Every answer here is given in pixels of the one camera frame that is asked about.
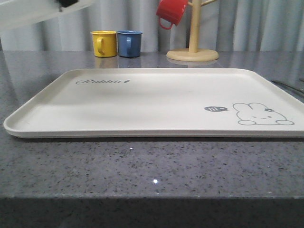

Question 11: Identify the yellow enamel mug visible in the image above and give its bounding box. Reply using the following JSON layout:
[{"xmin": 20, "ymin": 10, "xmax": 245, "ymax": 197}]
[{"xmin": 91, "ymin": 30, "xmax": 117, "ymax": 57}]

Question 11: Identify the cream rabbit print tray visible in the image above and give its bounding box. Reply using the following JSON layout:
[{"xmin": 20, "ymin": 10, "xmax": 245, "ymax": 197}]
[{"xmin": 3, "ymin": 68, "xmax": 304, "ymax": 138}]

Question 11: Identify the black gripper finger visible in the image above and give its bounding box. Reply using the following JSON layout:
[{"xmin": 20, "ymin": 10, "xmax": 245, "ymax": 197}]
[{"xmin": 57, "ymin": 0, "xmax": 78, "ymax": 8}]

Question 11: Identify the silver metal fork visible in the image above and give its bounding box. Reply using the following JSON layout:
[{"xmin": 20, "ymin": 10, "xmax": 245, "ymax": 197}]
[{"xmin": 271, "ymin": 80, "xmax": 304, "ymax": 94}]

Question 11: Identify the white round plate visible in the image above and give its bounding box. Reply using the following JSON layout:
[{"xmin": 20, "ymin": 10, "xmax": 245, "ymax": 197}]
[{"xmin": 0, "ymin": 0, "xmax": 94, "ymax": 31}]

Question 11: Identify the wooden mug tree stand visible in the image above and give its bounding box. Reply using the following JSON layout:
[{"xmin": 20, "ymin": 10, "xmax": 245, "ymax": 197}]
[{"xmin": 167, "ymin": 0, "xmax": 219, "ymax": 62}]

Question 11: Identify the red enamel mug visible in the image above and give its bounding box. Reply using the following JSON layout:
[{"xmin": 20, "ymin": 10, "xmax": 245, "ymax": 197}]
[{"xmin": 156, "ymin": 0, "xmax": 188, "ymax": 30}]

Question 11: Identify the blue enamel mug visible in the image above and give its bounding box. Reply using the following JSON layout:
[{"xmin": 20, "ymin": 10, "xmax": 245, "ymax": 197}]
[{"xmin": 117, "ymin": 30, "xmax": 142, "ymax": 57}]

